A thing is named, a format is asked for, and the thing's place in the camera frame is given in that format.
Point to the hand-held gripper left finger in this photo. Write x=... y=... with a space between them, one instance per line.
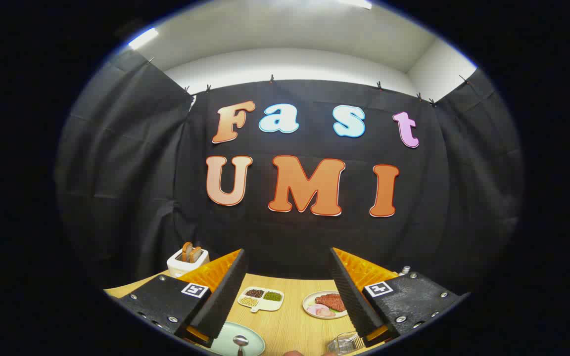
x=223 y=296

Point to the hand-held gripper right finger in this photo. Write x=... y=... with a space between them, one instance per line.
x=352 y=296

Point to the metal spoon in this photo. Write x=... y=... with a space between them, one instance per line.
x=240 y=340

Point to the red-brown meat steak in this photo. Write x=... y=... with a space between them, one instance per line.
x=330 y=301

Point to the pile of yellow soybeans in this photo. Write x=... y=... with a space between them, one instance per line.
x=248 y=301

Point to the pink ham slice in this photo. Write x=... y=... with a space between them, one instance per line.
x=313 y=309
x=326 y=313

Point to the pile of dark red beans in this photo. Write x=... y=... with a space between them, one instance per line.
x=254 y=293

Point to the white divided dish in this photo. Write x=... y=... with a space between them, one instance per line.
x=261 y=305

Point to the white oval plate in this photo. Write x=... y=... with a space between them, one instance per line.
x=310 y=299

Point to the light green round plate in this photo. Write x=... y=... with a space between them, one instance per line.
x=225 y=341

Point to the pile of green mung beans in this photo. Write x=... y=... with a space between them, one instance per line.
x=272 y=296

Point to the brown toast slice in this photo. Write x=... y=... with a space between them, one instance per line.
x=186 y=251
x=195 y=254

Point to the cream white toaster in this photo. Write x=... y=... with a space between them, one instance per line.
x=178 y=267

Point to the green label metal bottle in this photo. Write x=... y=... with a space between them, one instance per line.
x=404 y=270

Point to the ceiling light panel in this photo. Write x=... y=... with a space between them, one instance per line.
x=142 y=38

